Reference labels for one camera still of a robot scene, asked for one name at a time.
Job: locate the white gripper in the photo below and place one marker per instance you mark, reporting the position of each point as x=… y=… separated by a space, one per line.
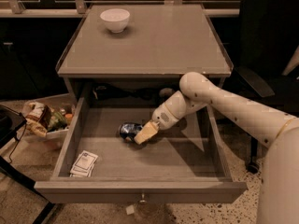
x=162 y=116

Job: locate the blue pepsi can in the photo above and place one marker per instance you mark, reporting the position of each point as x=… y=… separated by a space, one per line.
x=128 y=131

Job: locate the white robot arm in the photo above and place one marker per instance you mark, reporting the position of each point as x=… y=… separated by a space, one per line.
x=276 y=130

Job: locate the grey open top drawer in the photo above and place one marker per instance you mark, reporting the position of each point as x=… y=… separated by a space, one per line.
x=185 y=164

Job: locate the blue tape roll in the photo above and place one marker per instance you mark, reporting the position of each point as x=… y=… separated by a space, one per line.
x=166 y=92

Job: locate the white paper packets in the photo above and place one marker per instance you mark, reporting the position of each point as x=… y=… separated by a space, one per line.
x=84 y=164

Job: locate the grey cabinet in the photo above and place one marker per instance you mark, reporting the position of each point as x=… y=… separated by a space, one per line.
x=161 y=43

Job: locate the bin of snack bags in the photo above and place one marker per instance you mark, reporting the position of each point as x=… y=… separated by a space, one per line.
x=48 y=119

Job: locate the white ceramic bowl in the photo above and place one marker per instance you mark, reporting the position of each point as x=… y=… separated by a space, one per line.
x=115 y=19

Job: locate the black office chair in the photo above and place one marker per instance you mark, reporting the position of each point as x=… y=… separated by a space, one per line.
x=262 y=43

